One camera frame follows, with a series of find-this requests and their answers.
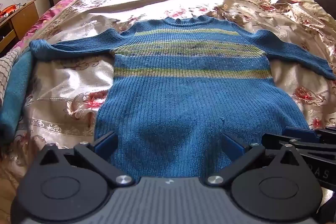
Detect orange tool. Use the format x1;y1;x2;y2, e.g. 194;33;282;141
0;4;21;16

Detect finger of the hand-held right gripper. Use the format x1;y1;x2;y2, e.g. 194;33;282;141
262;133;336;155
282;127;336;141

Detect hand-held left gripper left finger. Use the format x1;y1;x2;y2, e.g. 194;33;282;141
39;132;135;186

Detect blue green-striped knit sweater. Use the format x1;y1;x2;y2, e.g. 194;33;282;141
29;15;336;180

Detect beige checked cloth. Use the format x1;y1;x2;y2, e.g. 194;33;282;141
0;46;30;106

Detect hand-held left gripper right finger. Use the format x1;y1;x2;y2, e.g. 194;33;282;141
205;132;301;186

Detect floral satin bed blanket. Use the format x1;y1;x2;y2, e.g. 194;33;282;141
0;0;336;224

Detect teal towel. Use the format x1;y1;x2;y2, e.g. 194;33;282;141
0;49;36;139

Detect wooden side cabinet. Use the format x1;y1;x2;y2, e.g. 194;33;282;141
0;0;40;54

